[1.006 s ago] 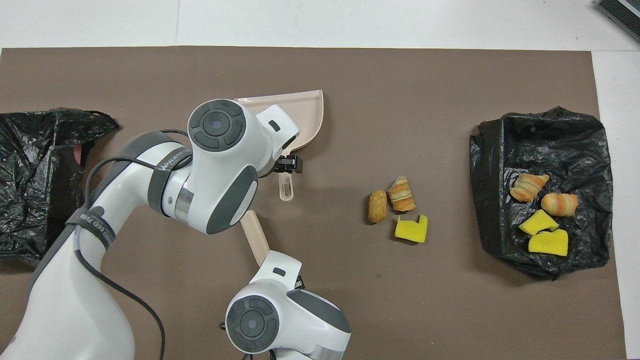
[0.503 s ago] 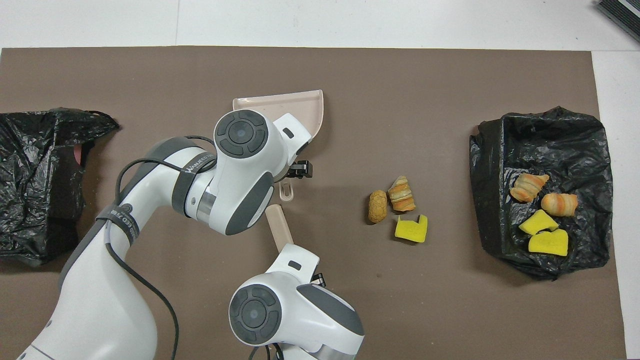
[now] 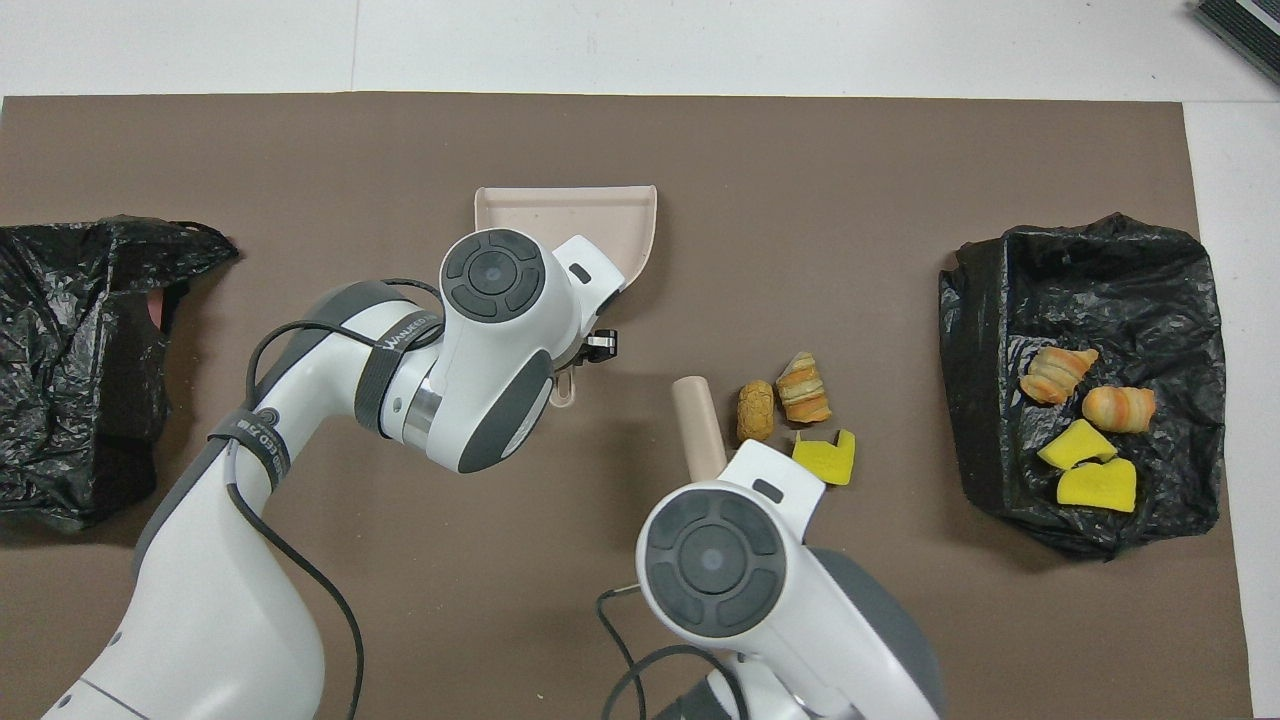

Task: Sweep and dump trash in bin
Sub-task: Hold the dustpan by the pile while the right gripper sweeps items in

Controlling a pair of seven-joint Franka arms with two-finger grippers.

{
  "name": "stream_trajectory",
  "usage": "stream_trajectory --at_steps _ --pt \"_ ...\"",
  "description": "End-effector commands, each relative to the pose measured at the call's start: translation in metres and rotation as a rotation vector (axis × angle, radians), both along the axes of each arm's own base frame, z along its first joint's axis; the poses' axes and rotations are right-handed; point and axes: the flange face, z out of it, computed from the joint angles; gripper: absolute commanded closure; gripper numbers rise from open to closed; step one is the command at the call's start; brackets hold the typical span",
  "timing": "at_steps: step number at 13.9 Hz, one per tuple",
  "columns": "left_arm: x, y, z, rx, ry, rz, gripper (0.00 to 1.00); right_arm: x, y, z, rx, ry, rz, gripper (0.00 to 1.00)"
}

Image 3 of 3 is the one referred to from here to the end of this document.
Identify beige hand brush black bristles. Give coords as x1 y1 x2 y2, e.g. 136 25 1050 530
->
671 376 729 481

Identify beige plastic dustpan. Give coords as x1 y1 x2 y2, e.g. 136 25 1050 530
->
474 185 659 409

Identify brown round textured bread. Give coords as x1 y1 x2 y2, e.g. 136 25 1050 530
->
736 379 776 444

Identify orange striped toy croissant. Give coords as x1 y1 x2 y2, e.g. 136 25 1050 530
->
1019 346 1100 406
1082 386 1157 435
776 351 833 425

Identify notched yellow green sponge piece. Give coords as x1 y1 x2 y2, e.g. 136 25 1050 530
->
792 428 857 487

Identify black trash bag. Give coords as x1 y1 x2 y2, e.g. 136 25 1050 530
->
938 212 1227 561
0 214 241 534

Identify brown table mat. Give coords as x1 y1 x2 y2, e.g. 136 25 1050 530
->
0 92 1253 720

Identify dark ribbed object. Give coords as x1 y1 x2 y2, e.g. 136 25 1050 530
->
1192 0 1280 87

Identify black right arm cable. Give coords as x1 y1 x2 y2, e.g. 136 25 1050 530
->
596 583 751 720

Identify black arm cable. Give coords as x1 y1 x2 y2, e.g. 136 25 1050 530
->
225 278 446 720
596 583 751 720

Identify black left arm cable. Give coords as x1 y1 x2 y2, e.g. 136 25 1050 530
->
225 278 446 720

